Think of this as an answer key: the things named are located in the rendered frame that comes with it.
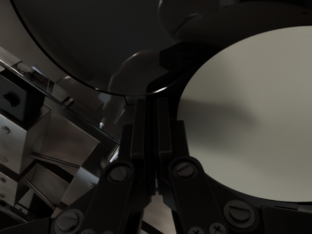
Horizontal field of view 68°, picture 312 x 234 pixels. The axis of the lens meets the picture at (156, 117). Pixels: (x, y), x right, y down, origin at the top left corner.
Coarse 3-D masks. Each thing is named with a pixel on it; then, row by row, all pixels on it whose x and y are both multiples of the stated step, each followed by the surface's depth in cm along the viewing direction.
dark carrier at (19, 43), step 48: (0, 0) 12; (48, 0) 11; (96, 0) 10; (144, 0) 9; (192, 0) 9; (240, 0) 8; (288, 0) 8; (48, 48) 13; (96, 48) 12; (144, 48) 11; (192, 48) 10; (96, 96) 13; (144, 96) 12; (240, 192) 14
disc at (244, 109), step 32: (288, 32) 8; (224, 64) 10; (256, 64) 9; (288, 64) 9; (192, 96) 11; (224, 96) 11; (256, 96) 10; (288, 96) 10; (192, 128) 12; (224, 128) 12; (256, 128) 11; (288, 128) 10; (224, 160) 13; (256, 160) 12; (288, 160) 12; (256, 192) 14; (288, 192) 13
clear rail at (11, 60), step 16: (0, 48) 14; (0, 64) 14; (16, 64) 14; (32, 80) 14; (48, 80) 14; (48, 96) 14; (64, 96) 14; (80, 112) 14; (96, 112) 15; (96, 128) 15; (112, 128) 15
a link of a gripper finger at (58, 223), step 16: (144, 112) 10; (128, 128) 11; (144, 128) 10; (128, 144) 10; (144, 144) 9; (128, 160) 9; (144, 160) 9; (144, 176) 9; (144, 192) 9; (80, 208) 8; (64, 224) 7; (80, 224) 7
